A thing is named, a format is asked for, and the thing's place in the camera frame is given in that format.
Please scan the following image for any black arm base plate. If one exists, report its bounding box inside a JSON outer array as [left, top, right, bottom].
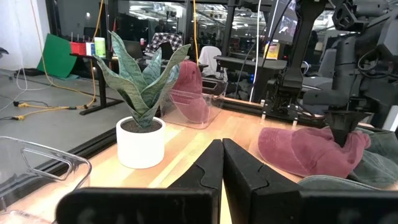
[[262, 99, 312, 121]]

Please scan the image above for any maroon baseball cap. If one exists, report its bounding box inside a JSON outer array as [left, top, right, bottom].
[[170, 60, 211, 124], [257, 126, 372, 179]]

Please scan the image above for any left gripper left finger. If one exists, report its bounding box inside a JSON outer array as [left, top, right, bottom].
[[55, 139, 224, 224]]

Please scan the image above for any snake plant in white pot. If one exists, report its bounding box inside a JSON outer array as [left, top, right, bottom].
[[93, 30, 192, 170]]

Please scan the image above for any white cable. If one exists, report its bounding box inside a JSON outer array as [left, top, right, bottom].
[[248, 0, 262, 103]]

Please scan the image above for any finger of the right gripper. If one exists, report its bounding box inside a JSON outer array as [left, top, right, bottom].
[[323, 110, 345, 147], [343, 110, 371, 147]]

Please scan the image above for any green board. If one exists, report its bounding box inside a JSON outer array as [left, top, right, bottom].
[[36, 33, 78, 79]]

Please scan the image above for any yellow extension cord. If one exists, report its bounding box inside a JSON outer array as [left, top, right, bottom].
[[14, 0, 105, 121]]

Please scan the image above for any person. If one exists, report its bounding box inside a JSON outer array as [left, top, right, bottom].
[[154, 19, 169, 34]]

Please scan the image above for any wall monitor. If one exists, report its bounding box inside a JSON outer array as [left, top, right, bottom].
[[269, 0, 301, 44]]

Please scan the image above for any yellow cable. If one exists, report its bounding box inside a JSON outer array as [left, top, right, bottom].
[[192, 0, 200, 67]]

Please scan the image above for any black side table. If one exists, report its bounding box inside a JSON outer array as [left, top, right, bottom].
[[70, 52, 125, 116]]

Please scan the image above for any yellow sign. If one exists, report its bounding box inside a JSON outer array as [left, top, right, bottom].
[[263, 42, 280, 60]]

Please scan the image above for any clear plastic bin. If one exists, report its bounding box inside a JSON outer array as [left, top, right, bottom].
[[0, 136, 93, 224], [160, 77, 229, 130]]

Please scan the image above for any red box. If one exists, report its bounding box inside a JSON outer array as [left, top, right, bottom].
[[69, 41, 88, 57]]

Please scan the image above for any black desk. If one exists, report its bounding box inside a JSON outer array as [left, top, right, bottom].
[[213, 55, 289, 103]]

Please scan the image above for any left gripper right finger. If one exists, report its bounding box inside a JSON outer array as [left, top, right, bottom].
[[222, 138, 398, 224]]

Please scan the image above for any checkered cloth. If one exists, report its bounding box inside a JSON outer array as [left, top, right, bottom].
[[145, 32, 184, 54]]

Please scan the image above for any white cloth on chair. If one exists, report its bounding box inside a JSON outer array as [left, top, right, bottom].
[[198, 45, 229, 82]]

